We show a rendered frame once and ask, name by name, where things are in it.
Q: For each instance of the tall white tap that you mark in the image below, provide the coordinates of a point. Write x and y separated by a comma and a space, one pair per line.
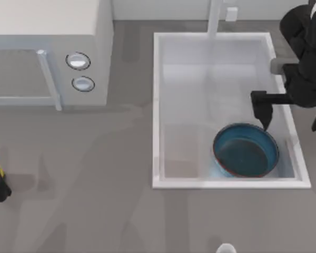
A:
214, 18

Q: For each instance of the pale microwave oven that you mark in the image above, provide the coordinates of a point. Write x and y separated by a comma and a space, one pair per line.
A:
89, 23

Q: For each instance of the microwave oven door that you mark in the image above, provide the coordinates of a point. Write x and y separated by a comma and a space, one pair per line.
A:
15, 73

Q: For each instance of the large round microwave knob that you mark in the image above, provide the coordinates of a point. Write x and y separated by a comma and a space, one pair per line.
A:
78, 61

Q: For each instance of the white sink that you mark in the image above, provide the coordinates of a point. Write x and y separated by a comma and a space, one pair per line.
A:
184, 105

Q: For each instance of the small round microwave knob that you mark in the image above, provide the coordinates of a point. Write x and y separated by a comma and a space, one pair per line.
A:
83, 83

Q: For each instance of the white rounded object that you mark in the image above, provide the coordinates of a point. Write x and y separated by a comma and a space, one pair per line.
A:
226, 248

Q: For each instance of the blue bowl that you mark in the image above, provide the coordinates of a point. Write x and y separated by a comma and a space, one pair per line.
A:
242, 155

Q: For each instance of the small white box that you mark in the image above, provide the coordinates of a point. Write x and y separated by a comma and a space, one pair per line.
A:
231, 14

